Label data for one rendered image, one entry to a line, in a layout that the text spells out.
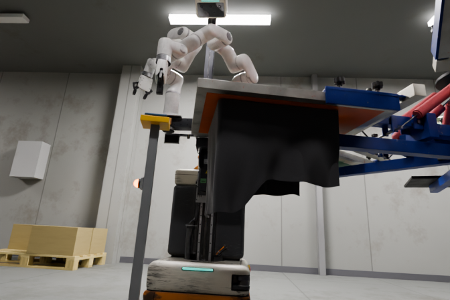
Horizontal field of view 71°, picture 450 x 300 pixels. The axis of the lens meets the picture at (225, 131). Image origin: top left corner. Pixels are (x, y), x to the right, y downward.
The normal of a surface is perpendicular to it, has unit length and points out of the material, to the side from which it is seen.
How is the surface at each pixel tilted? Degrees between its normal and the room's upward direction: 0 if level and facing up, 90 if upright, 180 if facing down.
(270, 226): 90
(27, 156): 90
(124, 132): 90
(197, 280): 90
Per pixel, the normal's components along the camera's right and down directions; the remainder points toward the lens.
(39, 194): -0.06, -0.31
